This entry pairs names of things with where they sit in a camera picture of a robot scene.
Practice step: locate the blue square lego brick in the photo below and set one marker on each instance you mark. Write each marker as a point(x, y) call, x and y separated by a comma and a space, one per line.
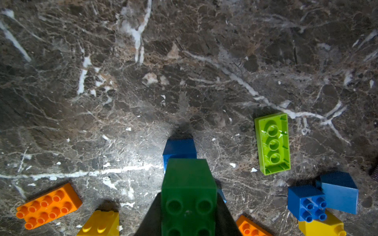
point(178, 148)

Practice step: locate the dark green square lego brick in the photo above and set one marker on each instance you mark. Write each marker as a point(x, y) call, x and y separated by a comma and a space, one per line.
point(188, 199)

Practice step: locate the blue lego brick pair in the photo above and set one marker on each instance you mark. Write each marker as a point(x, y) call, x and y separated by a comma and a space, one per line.
point(336, 190)

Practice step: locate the yellow square lego brick right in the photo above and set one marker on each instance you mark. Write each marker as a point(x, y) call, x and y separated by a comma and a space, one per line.
point(332, 226)

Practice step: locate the lime green long lego brick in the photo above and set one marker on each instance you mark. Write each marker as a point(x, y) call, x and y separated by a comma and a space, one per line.
point(273, 143)

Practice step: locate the orange long lego brick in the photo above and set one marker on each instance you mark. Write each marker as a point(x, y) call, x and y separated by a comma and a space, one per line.
point(50, 206)
point(249, 228)

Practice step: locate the yellow lego brick left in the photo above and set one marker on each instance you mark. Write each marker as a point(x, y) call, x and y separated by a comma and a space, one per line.
point(101, 223)

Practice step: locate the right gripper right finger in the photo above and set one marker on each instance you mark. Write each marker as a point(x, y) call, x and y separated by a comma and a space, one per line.
point(226, 225)

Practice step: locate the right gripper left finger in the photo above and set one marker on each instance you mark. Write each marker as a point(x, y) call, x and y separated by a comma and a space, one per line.
point(151, 224)

